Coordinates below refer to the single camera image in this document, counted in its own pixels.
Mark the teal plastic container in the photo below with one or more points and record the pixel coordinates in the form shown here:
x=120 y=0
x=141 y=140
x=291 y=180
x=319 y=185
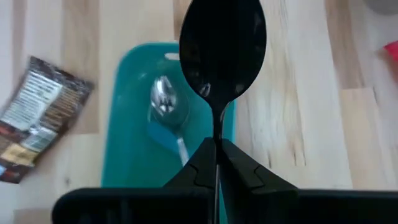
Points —
x=130 y=140

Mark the teal plastic spoon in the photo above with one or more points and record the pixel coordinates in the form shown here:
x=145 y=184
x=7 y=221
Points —
x=161 y=137

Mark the dull steel spoon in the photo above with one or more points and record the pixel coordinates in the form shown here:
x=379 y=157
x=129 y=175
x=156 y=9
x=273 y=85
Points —
x=222 y=53

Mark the bright silver spoon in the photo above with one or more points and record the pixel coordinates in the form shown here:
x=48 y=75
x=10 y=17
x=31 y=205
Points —
x=168 y=99

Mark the brown torn snack packet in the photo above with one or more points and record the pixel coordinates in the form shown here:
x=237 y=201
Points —
x=40 y=118

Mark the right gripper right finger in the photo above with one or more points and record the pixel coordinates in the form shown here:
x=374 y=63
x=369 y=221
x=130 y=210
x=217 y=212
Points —
x=239 y=174

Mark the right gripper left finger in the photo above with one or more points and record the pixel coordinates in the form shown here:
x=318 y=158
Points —
x=202 y=174

